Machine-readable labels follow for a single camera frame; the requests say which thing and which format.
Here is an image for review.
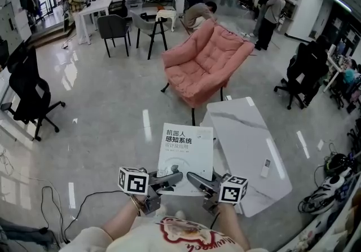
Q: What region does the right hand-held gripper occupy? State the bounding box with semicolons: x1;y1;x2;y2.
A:
186;171;249;215

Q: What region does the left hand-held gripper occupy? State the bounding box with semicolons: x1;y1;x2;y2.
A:
117;166;184;216

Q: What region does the white book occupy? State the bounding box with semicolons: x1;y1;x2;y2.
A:
156;122;214;197

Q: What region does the pink cushioned seat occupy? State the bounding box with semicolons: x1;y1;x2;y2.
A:
161;19;256;126

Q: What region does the person's left forearm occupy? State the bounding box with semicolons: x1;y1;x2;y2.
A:
100;194;142;242

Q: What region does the person's right forearm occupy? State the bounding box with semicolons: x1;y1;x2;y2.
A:
216;202;251;252

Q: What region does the person's cream printed shirt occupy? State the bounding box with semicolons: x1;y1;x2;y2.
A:
58;215;269;252

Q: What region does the white marble coffee table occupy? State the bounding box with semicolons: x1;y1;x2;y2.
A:
200;96;293;218

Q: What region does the white remote control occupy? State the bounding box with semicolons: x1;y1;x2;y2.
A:
260;158;272;179

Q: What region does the white and black device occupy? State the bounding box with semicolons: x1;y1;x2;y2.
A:
298;174;348;215

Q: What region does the black helmet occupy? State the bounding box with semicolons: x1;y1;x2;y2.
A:
323;153;350;178

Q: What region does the dark grey cloth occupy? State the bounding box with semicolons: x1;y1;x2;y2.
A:
0;218;60;252

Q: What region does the light grey dining chair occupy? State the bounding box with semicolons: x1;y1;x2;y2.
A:
130;9;169;61

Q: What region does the black gaming chair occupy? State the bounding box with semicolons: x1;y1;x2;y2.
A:
274;40;330;110

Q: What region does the dark grey dining chair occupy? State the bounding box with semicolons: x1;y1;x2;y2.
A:
96;14;132;59

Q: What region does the white carved stool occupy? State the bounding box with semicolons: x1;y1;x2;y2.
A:
155;8;178;33

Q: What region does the black mesh office chair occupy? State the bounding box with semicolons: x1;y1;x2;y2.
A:
108;0;131;18

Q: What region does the white desk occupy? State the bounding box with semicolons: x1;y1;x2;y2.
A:
74;0;113;46

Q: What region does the gold bracelet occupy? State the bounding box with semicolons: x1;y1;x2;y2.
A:
130;194;142;217

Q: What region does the black floor cable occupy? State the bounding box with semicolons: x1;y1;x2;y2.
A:
40;185;122;244

